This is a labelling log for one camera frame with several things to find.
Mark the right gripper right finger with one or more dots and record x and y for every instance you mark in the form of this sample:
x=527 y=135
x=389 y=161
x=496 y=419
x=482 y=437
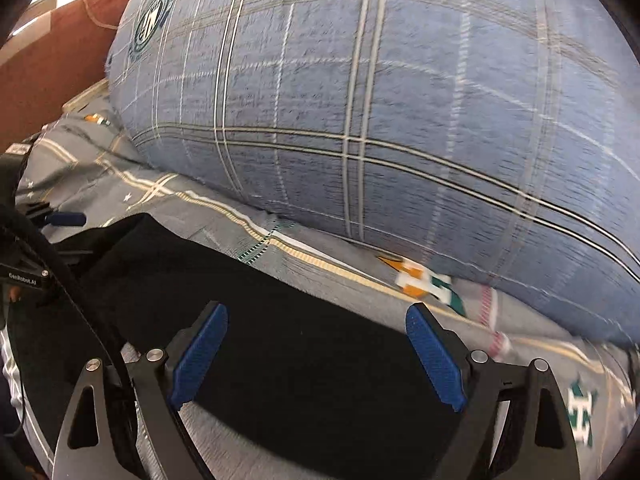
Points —
x=513 y=421

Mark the black pants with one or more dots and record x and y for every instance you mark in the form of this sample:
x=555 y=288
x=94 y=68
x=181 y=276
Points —
x=59 y=329

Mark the brown headboard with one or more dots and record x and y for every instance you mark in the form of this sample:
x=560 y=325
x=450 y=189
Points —
x=51 y=61

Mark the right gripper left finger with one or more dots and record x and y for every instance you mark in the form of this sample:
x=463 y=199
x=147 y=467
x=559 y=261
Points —
x=96 y=440

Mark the grey patterned bed sheet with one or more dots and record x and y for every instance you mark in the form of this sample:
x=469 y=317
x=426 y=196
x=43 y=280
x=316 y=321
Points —
x=350 y=279

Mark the blue plaid pillow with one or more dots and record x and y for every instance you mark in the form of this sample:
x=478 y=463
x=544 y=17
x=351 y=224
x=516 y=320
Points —
x=495 y=140

